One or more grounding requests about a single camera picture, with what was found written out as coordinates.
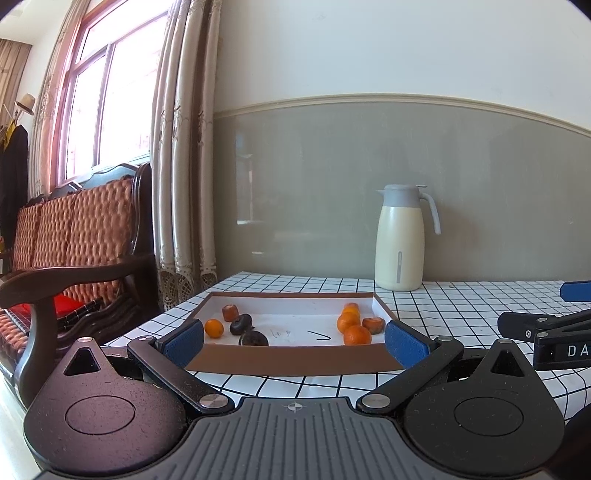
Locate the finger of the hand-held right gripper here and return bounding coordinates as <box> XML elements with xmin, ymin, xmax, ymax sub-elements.
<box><xmin>498</xmin><ymin>308</ymin><xmax>591</xmax><ymax>342</ymax></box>
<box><xmin>560</xmin><ymin>281</ymin><xmax>591</xmax><ymax>303</ymax></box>

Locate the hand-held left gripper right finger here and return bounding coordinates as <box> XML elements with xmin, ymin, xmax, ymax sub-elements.
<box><xmin>356</xmin><ymin>319</ymin><xmax>533</xmax><ymax>417</ymax></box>

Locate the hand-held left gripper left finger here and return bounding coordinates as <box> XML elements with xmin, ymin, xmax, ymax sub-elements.
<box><xmin>58</xmin><ymin>318</ymin><xmax>235</xmax><ymax>418</ymax></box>

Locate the large orange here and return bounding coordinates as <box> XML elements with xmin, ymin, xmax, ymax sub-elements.
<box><xmin>344</xmin><ymin>325</ymin><xmax>372</xmax><ymax>347</ymax></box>

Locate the brown cardboard box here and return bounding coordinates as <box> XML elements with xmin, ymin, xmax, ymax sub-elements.
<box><xmin>185</xmin><ymin>291</ymin><xmax>406</xmax><ymax>377</ymax></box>

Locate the black-and-white checked tablecloth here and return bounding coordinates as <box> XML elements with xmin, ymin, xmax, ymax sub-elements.
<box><xmin>102</xmin><ymin>271</ymin><xmax>591</xmax><ymax>416</ymax></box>

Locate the person's dark clothing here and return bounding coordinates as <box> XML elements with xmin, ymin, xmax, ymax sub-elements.
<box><xmin>561</xmin><ymin>406</ymin><xmax>591</xmax><ymax>480</ymax></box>

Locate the cream thermos jug grey lid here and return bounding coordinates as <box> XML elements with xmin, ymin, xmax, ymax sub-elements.
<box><xmin>374</xmin><ymin>185</ymin><xmax>441</xmax><ymax>292</ymax></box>

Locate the dark striped seat mat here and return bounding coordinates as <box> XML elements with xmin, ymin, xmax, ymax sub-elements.
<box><xmin>55</xmin><ymin>298</ymin><xmax>103</xmax><ymax>330</ymax></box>

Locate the red plastic bag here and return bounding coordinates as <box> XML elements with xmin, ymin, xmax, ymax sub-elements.
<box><xmin>9</xmin><ymin>295</ymin><xmax>86</xmax><ymax>319</ymax></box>

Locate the wooden sofa with orange cushions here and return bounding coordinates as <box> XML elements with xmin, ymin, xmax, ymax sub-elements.
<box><xmin>0</xmin><ymin>161</ymin><xmax>160</xmax><ymax>409</ymax></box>

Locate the beige embroidered curtain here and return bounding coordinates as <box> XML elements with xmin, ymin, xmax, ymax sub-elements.
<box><xmin>150</xmin><ymin>0</ymin><xmax>222</xmax><ymax>312</ymax></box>

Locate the dark hanging coat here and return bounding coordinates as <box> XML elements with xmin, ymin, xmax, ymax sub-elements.
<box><xmin>0</xmin><ymin>122</ymin><xmax>29</xmax><ymax>241</ymax></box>

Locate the red-framed window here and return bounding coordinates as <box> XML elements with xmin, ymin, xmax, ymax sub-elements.
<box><xmin>55</xmin><ymin>0</ymin><xmax>178</xmax><ymax>183</ymax></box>

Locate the sheer patterned curtain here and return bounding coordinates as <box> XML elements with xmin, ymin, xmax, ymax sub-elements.
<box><xmin>28</xmin><ymin>0</ymin><xmax>93</xmax><ymax>199</ymax></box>

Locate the pink patterned curtain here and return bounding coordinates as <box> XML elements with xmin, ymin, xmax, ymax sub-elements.
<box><xmin>0</xmin><ymin>39</ymin><xmax>33</xmax><ymax>121</ymax></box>

